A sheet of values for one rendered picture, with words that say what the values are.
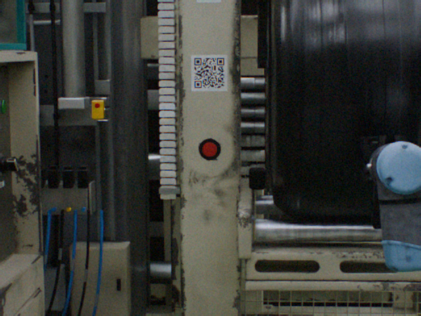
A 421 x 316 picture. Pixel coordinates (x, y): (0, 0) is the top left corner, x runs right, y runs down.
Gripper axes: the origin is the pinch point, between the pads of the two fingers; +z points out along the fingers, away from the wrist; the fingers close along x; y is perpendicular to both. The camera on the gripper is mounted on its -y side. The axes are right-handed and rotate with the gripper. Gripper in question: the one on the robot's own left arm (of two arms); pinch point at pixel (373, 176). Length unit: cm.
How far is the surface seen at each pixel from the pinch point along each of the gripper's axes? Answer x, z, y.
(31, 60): 61, -13, 21
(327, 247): 7.6, 14.8, -15.0
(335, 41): 7.6, -4.6, 24.6
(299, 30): 14.0, -3.3, 26.9
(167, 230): 49, 98, -19
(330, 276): 7.2, 11.4, -20.3
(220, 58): 29.5, 15.6, 24.2
